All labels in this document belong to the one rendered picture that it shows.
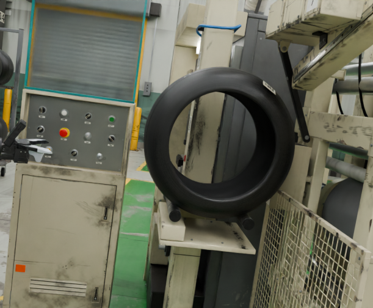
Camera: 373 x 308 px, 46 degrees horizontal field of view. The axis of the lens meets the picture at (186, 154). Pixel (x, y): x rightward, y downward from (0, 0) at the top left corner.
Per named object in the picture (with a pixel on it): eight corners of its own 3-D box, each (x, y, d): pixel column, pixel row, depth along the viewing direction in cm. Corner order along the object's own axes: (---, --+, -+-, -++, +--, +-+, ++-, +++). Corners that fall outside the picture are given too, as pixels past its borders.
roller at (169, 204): (163, 198, 195) (165, 189, 194) (174, 200, 195) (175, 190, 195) (168, 221, 160) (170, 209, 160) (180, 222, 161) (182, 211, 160)
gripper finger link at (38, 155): (50, 164, 173) (30, 158, 175) (52, 150, 172) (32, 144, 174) (46, 165, 170) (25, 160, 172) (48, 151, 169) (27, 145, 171)
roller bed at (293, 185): (257, 198, 214) (267, 138, 211) (286, 201, 216) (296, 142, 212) (268, 208, 195) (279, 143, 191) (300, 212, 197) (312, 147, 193)
